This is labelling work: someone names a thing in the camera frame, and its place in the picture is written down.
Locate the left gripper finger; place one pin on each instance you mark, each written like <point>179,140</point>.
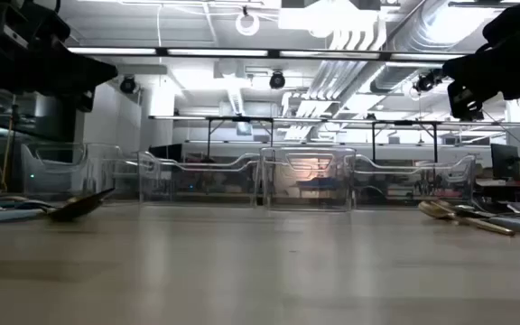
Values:
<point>84,74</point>

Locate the black ceiling spotlight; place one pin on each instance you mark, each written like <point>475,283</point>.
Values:
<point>127,85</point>
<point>277,80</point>
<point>424,82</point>

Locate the black computer monitor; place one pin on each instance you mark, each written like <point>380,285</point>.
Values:
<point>504,160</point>
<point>165,152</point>

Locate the black beam with light strips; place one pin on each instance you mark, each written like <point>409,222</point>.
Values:
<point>273,53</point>

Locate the clear plastic bin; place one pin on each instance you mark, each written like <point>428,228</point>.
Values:
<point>413,189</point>
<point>52,180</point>
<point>307,194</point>
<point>197,189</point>

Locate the black table frame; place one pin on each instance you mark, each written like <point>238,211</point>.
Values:
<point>404,122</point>
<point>242,119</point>

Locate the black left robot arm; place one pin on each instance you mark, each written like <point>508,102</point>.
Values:
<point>21,22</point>

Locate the dark desk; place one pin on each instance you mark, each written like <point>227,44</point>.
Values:
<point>513,192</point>

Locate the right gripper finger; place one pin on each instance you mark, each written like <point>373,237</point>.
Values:
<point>476,72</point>

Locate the gold spoon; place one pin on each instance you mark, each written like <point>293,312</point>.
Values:
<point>431,210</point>

